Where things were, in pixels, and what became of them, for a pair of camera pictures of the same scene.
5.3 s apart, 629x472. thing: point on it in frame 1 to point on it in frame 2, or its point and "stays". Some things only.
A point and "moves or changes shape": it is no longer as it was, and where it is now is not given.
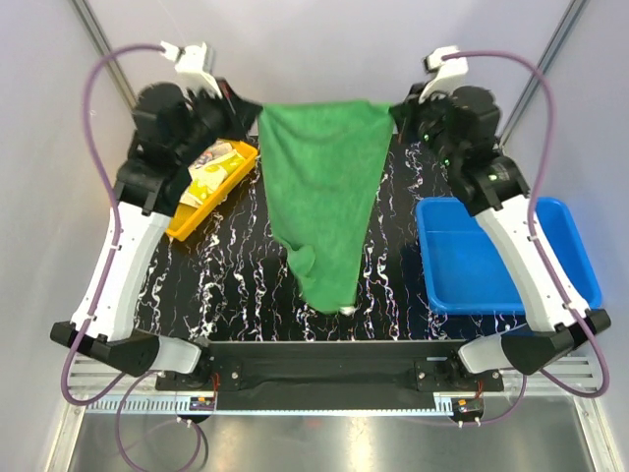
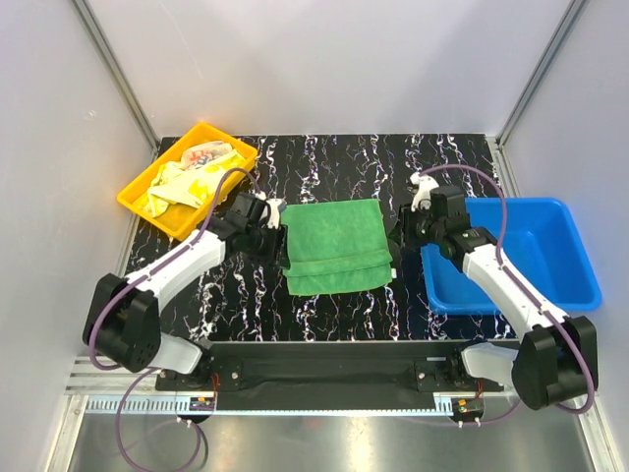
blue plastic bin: x=466 y=275 stays
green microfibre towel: x=322 y=161 moves or changes shape
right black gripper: x=405 y=113 to x=401 y=233
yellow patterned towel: x=207 y=174 stays
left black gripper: x=241 y=115 to x=283 y=250
